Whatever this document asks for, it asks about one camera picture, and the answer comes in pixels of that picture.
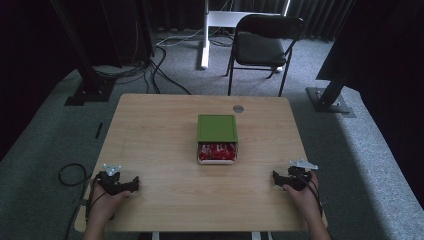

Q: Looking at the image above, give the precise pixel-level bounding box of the black looped floor cable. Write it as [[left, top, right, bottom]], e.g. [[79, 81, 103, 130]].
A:
[[57, 162, 89, 240]]

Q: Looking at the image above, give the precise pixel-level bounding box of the white floor cable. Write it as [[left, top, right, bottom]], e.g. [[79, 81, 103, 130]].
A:
[[155, 27, 205, 48]]

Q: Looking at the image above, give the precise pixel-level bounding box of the white drawer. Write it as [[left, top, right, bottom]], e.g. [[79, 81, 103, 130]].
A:
[[196, 141, 240, 166]]

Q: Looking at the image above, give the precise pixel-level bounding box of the person's right hand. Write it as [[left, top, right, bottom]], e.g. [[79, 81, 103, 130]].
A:
[[282, 172, 324, 223]]

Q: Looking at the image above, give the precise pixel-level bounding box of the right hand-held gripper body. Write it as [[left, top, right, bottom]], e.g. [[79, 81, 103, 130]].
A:
[[281, 159, 319, 193]]

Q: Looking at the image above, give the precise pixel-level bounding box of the black folding chair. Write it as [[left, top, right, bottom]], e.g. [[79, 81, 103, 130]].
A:
[[225, 13, 305, 98]]

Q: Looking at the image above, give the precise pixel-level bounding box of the hand-held gripper cable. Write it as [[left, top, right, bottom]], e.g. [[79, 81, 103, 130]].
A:
[[84, 175, 108, 224], [299, 173, 325, 218]]

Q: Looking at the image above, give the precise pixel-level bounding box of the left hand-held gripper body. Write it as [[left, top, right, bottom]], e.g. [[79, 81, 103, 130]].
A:
[[95, 163, 135, 197]]

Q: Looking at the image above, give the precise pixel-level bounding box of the person's left hand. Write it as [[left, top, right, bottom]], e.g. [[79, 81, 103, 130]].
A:
[[86, 179, 133, 228]]

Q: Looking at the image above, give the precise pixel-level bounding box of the row of red packets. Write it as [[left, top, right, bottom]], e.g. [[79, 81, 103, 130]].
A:
[[198, 142, 238, 161]]

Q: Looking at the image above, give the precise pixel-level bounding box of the white desk frame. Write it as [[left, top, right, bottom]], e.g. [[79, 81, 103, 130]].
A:
[[199, 0, 292, 71]]

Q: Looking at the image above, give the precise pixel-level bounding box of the left hand-held gripper cable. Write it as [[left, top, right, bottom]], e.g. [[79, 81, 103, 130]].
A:
[[84, 175, 108, 224]]

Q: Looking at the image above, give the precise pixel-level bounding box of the right hand-held gripper cable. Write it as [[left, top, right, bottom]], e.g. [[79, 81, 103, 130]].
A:
[[299, 173, 325, 218]]

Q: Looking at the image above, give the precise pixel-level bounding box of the black floor cable bundle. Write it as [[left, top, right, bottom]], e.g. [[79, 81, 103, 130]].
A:
[[91, 44, 193, 96]]

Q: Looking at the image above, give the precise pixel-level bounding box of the black metal stand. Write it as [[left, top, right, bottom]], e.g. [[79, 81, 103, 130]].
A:
[[49, 0, 117, 107], [305, 49, 357, 119]]

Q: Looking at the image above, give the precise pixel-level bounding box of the black curtain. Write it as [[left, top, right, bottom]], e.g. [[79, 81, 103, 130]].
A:
[[149, 0, 356, 42]]

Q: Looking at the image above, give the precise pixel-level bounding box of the green drawer case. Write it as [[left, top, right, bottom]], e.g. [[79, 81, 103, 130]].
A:
[[196, 114, 239, 144]]

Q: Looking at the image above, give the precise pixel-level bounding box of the black metal post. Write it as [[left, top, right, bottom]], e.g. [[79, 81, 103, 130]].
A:
[[138, 0, 156, 58]]

